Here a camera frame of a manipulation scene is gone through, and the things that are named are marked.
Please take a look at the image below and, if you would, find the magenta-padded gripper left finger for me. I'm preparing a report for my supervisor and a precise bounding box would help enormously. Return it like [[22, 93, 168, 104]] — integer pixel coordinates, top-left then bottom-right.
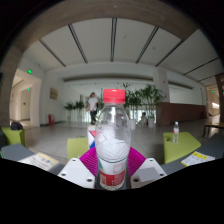
[[57, 146, 99, 190]]

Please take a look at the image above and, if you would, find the small clear plastic bottle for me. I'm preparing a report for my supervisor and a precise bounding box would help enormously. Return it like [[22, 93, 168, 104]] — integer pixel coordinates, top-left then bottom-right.
[[172, 121, 180, 144]]

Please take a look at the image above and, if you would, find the wooden bench with black frame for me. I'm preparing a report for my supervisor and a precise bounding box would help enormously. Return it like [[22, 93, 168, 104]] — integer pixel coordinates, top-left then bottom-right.
[[203, 121, 224, 138]]

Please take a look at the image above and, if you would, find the black backpack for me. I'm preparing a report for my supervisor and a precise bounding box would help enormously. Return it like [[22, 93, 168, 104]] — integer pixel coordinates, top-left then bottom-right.
[[9, 121, 24, 131]]

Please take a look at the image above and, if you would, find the large green low table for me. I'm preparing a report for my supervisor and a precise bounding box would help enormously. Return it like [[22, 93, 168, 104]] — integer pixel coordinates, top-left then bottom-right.
[[66, 136, 90, 162]]

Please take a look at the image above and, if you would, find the yellow and white leaflet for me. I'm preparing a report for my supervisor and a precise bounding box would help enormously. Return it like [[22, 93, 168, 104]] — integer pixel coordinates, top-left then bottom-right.
[[180, 150, 216, 168]]

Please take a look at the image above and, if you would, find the framed wall picture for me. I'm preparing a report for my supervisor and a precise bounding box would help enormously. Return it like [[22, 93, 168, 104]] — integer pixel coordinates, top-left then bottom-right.
[[49, 87, 59, 101]]

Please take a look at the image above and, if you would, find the white printed newspaper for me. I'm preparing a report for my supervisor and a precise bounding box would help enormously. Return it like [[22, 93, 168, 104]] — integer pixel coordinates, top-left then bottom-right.
[[18, 152, 60, 172]]

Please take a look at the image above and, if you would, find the green armchair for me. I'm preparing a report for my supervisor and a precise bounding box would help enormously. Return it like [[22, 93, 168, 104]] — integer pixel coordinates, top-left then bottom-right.
[[0, 126, 26, 147]]

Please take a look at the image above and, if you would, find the group of potted plants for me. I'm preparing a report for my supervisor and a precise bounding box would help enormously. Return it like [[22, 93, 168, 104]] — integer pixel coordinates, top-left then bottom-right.
[[63, 83, 165, 130]]

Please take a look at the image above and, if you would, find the clear red-capped water bottle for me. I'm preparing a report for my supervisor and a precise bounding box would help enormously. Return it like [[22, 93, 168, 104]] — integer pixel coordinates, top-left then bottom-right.
[[94, 88, 132, 191]]

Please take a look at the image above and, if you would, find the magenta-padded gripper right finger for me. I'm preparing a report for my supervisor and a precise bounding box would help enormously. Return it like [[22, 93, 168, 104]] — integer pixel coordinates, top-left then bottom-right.
[[126, 147, 168, 190]]

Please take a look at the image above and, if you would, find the person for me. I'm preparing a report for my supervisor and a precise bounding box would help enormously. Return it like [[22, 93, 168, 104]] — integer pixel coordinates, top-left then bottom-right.
[[139, 112, 149, 127], [86, 92, 100, 126]]

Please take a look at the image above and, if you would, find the small green low table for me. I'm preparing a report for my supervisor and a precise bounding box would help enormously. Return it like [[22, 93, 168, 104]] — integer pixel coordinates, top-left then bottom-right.
[[162, 131, 202, 165]]

